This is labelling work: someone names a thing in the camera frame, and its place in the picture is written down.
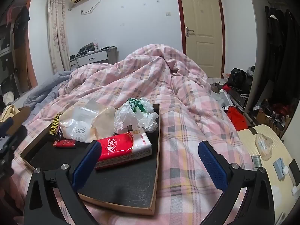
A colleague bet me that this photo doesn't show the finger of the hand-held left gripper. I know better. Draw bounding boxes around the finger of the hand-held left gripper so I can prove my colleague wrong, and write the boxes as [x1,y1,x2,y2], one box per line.
[0,118,28,156]

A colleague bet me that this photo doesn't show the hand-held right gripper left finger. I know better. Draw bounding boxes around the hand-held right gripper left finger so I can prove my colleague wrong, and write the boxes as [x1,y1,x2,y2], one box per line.
[23,140,103,225]

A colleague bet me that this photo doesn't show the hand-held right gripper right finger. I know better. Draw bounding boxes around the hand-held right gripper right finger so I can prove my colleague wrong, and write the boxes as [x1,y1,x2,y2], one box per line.
[197,141,276,225]

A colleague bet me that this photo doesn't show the small red packet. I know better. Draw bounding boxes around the small red packet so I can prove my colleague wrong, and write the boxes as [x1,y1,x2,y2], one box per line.
[53,139,77,149]

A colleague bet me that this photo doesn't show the black yellow wipe packet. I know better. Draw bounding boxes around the black yellow wipe packet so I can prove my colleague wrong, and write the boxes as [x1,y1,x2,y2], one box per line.
[49,111,64,136]

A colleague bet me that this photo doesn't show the black tray with brown rim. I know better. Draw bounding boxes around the black tray with brown rim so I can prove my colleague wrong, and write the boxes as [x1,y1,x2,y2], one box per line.
[19,103,161,216]

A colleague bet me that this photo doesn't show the red tissue pack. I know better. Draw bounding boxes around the red tissue pack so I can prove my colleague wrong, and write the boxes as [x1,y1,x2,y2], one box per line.
[95,131,153,170]

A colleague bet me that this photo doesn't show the white facial tissue pack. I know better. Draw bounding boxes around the white facial tissue pack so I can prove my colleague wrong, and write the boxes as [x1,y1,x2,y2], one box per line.
[60,98,118,144]

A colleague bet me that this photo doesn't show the white green plastic bag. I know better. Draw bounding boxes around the white green plastic bag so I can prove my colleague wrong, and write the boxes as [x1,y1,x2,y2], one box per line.
[114,97,160,133]

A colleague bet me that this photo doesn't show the cardboard box with clothes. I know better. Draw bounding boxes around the cardboard box with clothes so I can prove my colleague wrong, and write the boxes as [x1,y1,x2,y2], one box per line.
[0,105,31,125]

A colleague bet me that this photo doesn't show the silver foil packet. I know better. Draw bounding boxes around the silver foil packet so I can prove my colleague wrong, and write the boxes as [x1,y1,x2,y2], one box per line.
[251,155,263,169]

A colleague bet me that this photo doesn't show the red bag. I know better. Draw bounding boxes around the red bag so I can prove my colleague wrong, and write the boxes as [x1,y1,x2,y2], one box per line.
[226,105,248,131]

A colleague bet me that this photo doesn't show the grey quilt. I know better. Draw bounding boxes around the grey quilt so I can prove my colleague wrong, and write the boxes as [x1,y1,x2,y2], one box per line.
[5,70,74,128]

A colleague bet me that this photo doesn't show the clear crumpled plastic bag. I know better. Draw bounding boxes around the clear crumpled plastic bag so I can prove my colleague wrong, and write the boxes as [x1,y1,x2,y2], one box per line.
[255,133,274,162]

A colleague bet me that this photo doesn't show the cream ribbed suitcase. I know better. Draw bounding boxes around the cream ribbed suitcase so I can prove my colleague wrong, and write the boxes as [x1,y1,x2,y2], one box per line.
[236,125,300,225]

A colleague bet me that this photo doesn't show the light blue box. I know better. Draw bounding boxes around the light blue box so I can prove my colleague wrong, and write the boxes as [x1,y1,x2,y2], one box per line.
[273,158,290,179]

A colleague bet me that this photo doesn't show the black phone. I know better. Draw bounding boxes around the black phone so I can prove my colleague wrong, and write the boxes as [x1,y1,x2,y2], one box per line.
[289,159,299,186]

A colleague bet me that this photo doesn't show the black bag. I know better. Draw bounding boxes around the black bag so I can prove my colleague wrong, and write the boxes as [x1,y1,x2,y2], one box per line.
[227,66,255,95]

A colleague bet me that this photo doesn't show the pink plaid quilt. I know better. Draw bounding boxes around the pink plaid quilt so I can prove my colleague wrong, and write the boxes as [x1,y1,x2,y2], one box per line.
[12,43,256,225]

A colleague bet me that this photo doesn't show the white desk with drawer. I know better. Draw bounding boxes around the white desk with drawer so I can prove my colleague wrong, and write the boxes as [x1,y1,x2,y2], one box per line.
[70,46,118,69]

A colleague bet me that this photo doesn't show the floral curtain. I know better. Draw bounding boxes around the floral curtain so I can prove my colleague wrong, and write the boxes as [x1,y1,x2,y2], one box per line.
[47,0,71,74]

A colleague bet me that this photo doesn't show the hanging black clothes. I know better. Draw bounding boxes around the hanging black clothes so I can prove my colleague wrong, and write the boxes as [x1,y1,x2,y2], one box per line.
[264,5,300,127]

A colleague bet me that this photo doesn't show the cream door with red frame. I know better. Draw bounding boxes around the cream door with red frame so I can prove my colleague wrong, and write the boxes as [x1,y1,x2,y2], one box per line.
[175,0,227,79]

